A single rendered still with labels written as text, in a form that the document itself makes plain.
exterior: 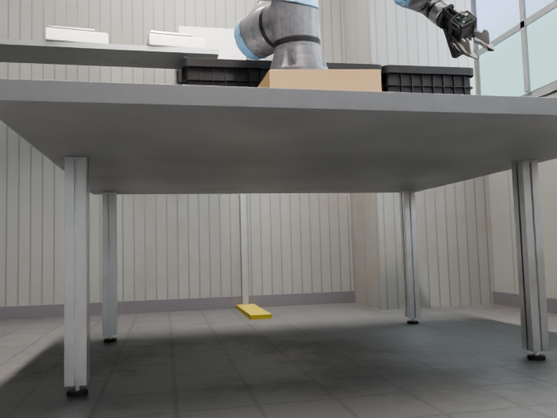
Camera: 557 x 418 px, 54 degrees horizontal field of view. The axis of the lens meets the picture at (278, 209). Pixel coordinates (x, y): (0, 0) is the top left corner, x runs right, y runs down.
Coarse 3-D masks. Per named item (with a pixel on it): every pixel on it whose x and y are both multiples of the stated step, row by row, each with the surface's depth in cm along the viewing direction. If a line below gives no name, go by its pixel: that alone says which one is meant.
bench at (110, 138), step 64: (64, 128) 118; (128, 128) 120; (192, 128) 122; (256, 128) 123; (320, 128) 125; (384, 128) 127; (448, 128) 129; (512, 128) 131; (128, 192) 248; (192, 192) 255; (256, 192) 263; (320, 192) 271; (384, 192) 280; (64, 320) 149; (64, 384) 147
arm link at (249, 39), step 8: (264, 0) 143; (256, 8) 142; (248, 16) 143; (256, 16) 138; (240, 24) 143; (248, 24) 140; (256, 24) 137; (240, 32) 143; (248, 32) 140; (256, 32) 138; (240, 40) 143; (248, 40) 141; (256, 40) 139; (264, 40) 137; (240, 48) 145; (248, 48) 143; (256, 48) 142; (264, 48) 140; (272, 48) 140; (248, 56) 147; (256, 56) 145; (264, 56) 146
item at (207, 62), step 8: (184, 64) 153; (192, 64) 153; (200, 64) 154; (208, 64) 154; (216, 64) 154; (224, 64) 155; (232, 64) 155; (240, 64) 156; (248, 64) 156; (256, 64) 157; (264, 64) 157
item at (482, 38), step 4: (476, 32) 177; (480, 32) 176; (484, 32) 174; (488, 32) 173; (476, 36) 178; (480, 36) 177; (484, 36) 175; (488, 36) 174; (476, 40) 177; (480, 40) 177; (484, 40) 176; (488, 40) 174; (480, 44) 178; (484, 44) 176; (488, 44) 175; (488, 48) 175; (492, 48) 174
